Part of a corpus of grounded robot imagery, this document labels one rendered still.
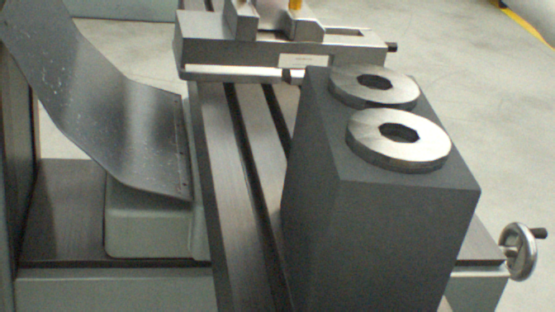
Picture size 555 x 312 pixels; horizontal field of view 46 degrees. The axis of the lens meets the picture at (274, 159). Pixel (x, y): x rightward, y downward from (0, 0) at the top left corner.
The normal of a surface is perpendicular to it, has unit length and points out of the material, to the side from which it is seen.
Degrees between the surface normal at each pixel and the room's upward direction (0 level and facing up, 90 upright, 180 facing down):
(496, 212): 0
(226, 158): 0
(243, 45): 90
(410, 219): 90
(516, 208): 0
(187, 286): 90
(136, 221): 90
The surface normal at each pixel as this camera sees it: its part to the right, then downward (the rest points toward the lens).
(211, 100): 0.14, -0.84
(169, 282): 0.17, 0.54
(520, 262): -0.97, -0.03
